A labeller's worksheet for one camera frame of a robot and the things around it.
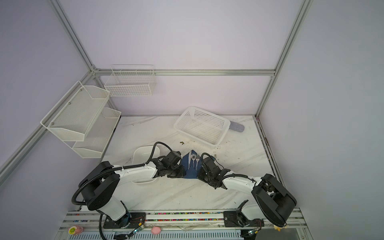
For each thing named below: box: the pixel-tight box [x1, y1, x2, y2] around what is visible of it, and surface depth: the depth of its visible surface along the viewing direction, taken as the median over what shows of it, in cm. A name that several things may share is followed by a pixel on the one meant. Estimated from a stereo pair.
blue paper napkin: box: [182, 151, 202, 179], surface depth 92 cm
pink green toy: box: [68, 225, 84, 235], surface depth 69 cm
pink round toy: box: [151, 226, 161, 235], surface depth 71 cm
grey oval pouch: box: [229, 121, 245, 133], surface depth 113 cm
